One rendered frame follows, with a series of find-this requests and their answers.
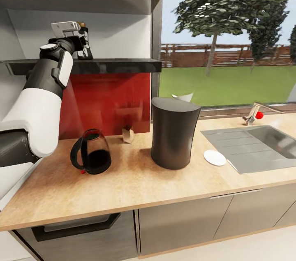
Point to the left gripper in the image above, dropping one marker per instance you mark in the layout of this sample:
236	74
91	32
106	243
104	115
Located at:
74	42

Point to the paper coffee filter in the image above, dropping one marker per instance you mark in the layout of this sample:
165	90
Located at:
184	97

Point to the dishwasher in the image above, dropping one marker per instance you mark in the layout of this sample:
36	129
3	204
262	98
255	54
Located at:
110	237

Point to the electric kettle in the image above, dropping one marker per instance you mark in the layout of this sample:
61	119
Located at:
95	153

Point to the coffee maker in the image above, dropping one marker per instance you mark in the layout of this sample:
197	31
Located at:
174	124

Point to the bottle of coffee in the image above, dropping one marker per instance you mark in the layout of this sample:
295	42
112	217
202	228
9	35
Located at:
85	54

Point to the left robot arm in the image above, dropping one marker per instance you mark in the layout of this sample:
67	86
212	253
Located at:
30	130

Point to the saucer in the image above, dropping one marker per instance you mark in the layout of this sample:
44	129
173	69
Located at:
214	157

